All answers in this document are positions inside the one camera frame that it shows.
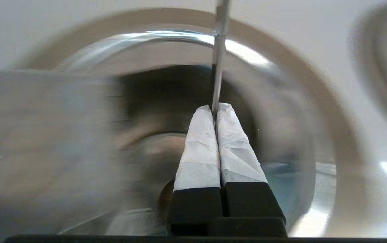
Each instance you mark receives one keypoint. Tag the left gripper right finger wrapped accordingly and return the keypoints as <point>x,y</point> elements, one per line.
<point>240,162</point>

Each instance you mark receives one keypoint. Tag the left gripper left finger wrapped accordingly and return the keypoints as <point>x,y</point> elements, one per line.
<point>198,158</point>

